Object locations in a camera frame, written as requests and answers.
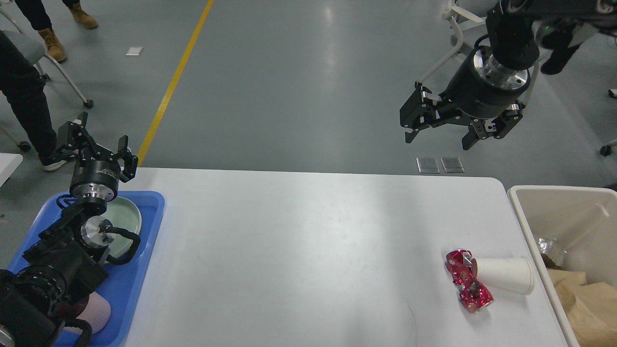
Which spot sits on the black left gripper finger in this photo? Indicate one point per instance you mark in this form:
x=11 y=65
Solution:
x=73 y=136
x=125 y=159

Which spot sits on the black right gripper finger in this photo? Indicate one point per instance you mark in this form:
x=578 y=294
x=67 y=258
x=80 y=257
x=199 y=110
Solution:
x=497 y=127
x=424 y=109

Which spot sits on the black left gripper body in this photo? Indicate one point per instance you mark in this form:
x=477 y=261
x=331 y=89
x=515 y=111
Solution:
x=95 y=178

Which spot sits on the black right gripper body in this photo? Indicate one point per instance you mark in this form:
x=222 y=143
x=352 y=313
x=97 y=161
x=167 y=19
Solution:
x=482 y=87

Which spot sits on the green plate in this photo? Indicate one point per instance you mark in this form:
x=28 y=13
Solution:
x=123 y=214

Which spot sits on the silver foil bag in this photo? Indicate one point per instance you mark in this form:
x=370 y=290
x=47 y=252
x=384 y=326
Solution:
x=552 y=253

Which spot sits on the white paper cup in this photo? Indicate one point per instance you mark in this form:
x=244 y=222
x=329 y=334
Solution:
x=514 y=274

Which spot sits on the red foil wrapper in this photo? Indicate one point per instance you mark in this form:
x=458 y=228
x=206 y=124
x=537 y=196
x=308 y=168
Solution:
x=463 y=268

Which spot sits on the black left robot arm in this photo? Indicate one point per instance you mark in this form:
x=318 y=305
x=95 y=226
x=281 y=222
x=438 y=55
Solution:
x=65 y=266

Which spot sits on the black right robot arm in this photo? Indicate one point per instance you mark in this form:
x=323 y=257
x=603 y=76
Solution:
x=538 y=35

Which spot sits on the left metal floor plate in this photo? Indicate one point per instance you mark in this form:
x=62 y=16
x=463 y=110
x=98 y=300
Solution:
x=427 y=165

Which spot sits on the metal floor plate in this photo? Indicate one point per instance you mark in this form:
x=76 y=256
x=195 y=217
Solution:
x=452 y=165
x=427 y=165

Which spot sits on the right metal floor plate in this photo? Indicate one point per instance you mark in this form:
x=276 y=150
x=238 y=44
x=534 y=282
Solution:
x=452 y=165

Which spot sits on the grey chair right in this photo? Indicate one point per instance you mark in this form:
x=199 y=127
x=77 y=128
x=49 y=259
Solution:
x=467 y=19

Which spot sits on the person in dark clothes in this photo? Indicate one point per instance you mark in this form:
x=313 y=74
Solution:
x=23 y=88

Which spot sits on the blue plastic tray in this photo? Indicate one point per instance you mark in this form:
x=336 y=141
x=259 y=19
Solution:
x=123 y=286

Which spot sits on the beige plastic bin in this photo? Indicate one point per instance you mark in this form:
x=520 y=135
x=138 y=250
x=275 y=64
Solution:
x=583 y=220

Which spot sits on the pink mug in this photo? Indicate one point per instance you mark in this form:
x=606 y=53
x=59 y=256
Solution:
x=95 y=310

